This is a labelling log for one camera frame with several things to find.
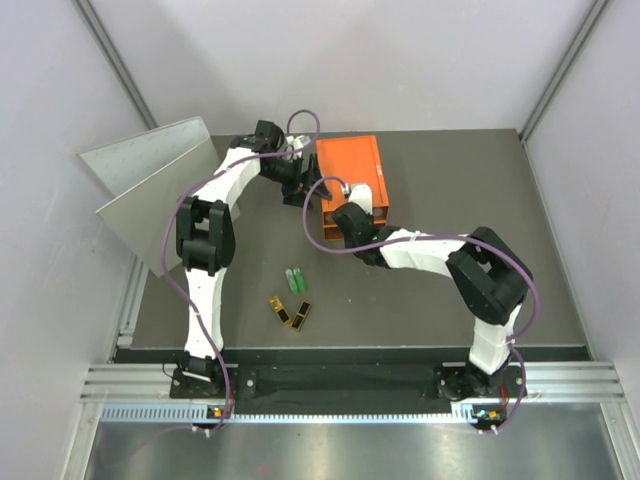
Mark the green lipstick tube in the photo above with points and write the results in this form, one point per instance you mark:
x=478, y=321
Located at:
x=299, y=280
x=291, y=281

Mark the aluminium frame rail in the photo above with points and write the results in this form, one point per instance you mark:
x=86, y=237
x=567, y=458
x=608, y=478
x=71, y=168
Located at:
x=547, y=382

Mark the green lipstick tube right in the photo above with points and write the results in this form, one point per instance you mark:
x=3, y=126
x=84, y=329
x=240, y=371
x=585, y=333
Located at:
x=299, y=280

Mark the grey metal panel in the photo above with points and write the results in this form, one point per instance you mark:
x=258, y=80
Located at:
x=146, y=174

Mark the green lipstick tube left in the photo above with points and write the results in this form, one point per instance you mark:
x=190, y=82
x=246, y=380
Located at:
x=291, y=281

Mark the gold black compact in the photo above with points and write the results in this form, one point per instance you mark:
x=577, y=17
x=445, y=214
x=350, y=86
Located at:
x=301, y=315
x=280, y=311

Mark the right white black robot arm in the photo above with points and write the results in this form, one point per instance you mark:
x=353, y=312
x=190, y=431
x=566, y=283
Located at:
x=492, y=289

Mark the orange drawer box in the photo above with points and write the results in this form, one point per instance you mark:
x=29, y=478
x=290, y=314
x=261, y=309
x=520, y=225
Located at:
x=354, y=159

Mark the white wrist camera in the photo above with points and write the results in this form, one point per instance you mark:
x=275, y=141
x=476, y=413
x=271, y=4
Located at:
x=295, y=144
x=361, y=194

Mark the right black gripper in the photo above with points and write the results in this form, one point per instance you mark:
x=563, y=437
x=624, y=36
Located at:
x=348, y=243

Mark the gold black compact left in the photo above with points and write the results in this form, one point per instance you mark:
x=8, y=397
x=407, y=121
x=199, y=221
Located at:
x=280, y=311

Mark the gold black compact right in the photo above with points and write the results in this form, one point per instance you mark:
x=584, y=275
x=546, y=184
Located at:
x=301, y=315

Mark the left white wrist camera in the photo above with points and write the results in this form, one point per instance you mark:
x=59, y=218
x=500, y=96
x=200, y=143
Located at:
x=295, y=144

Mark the clear acrylic drawer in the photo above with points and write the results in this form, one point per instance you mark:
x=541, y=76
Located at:
x=379, y=214

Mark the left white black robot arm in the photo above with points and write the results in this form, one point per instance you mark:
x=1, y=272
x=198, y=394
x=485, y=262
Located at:
x=205, y=241

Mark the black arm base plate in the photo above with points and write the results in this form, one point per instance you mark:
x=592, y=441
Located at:
x=323, y=383

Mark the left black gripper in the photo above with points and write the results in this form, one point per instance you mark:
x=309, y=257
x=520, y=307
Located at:
x=293, y=194

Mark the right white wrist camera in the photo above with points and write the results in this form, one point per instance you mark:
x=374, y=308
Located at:
x=361, y=194

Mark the slotted grey cable duct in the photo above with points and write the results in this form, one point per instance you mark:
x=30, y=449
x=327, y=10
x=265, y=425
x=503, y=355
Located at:
x=204, y=414

